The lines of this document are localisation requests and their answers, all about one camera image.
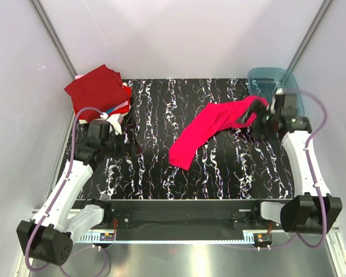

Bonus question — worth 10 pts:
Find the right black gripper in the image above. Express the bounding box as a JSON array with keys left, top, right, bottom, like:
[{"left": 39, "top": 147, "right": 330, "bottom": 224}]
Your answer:
[{"left": 234, "top": 98, "right": 280, "bottom": 143}]

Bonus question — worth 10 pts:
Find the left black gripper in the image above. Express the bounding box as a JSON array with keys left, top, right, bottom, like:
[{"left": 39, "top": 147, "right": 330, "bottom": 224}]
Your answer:
[{"left": 102, "top": 129, "right": 142, "bottom": 159}]

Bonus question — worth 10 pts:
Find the bright pink t shirt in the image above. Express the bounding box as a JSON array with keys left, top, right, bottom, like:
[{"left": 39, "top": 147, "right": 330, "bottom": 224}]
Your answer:
[{"left": 168, "top": 96, "right": 268, "bottom": 170}]

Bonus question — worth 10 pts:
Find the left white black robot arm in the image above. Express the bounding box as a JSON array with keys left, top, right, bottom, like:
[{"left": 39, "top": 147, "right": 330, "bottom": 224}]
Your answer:
[{"left": 16, "top": 120, "right": 137, "bottom": 266}]

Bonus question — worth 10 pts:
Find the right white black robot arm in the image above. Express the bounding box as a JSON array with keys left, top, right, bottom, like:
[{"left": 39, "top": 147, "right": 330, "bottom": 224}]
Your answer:
[{"left": 238, "top": 93, "right": 343, "bottom": 235}]

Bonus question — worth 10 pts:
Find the stack of folded t shirts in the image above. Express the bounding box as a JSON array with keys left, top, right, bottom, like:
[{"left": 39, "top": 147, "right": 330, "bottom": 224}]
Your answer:
[{"left": 75, "top": 75, "right": 132, "bottom": 125}]

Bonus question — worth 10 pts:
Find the teal translucent plastic bin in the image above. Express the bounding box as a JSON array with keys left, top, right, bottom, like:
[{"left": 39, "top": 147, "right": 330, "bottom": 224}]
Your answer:
[{"left": 247, "top": 67, "right": 304, "bottom": 116}]

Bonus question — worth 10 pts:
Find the black marble pattern mat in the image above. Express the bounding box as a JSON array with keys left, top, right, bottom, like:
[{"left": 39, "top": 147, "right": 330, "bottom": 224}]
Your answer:
[{"left": 79, "top": 78, "right": 296, "bottom": 200}]

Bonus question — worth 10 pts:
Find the folded dark red t shirt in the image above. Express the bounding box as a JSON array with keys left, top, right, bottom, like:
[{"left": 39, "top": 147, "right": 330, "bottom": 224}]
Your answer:
[{"left": 64, "top": 65, "right": 131, "bottom": 114}]

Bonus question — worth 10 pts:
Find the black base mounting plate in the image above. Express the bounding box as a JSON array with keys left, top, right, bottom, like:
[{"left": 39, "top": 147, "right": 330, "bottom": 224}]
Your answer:
[{"left": 108, "top": 200, "right": 276, "bottom": 244}]

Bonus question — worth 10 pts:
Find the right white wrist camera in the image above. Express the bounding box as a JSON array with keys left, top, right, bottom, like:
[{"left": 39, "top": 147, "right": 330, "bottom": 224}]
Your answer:
[{"left": 269, "top": 88, "right": 284, "bottom": 114}]

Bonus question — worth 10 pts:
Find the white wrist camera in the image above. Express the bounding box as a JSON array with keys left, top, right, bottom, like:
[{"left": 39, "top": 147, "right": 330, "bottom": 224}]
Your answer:
[
  {"left": 269, "top": 88, "right": 284, "bottom": 114},
  {"left": 100, "top": 113, "right": 124, "bottom": 135}
]

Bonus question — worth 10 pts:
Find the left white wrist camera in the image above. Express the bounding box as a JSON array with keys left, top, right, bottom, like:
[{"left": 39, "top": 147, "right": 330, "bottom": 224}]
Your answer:
[{"left": 100, "top": 113, "right": 124, "bottom": 135}]

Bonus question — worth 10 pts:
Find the right aluminium corner post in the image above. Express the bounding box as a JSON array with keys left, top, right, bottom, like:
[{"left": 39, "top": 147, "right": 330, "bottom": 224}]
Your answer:
[{"left": 287, "top": 0, "right": 334, "bottom": 73}]

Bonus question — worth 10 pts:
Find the aluminium corner post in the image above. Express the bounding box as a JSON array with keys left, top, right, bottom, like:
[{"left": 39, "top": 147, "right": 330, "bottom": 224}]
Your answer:
[
  {"left": 29, "top": 0, "right": 77, "bottom": 79},
  {"left": 287, "top": 0, "right": 334, "bottom": 73}
]

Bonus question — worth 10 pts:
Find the left aluminium corner post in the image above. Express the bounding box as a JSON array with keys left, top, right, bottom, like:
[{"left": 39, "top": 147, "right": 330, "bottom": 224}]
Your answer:
[{"left": 29, "top": 0, "right": 77, "bottom": 79}]

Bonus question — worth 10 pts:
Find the aluminium frame rail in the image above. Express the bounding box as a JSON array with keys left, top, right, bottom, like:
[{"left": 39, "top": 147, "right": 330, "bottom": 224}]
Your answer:
[{"left": 31, "top": 207, "right": 341, "bottom": 246}]

